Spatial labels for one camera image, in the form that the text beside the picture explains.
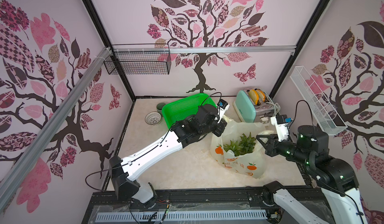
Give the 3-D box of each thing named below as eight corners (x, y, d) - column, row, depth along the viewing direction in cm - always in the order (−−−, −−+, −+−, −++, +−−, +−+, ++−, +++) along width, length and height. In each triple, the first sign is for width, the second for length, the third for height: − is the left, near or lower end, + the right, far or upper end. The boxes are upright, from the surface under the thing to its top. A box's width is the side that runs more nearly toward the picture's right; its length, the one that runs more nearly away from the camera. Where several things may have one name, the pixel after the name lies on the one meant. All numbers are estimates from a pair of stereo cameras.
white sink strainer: (145, 124, 104) (143, 121, 101) (148, 115, 110) (146, 111, 107) (160, 124, 104) (159, 121, 101) (162, 115, 110) (161, 111, 107)
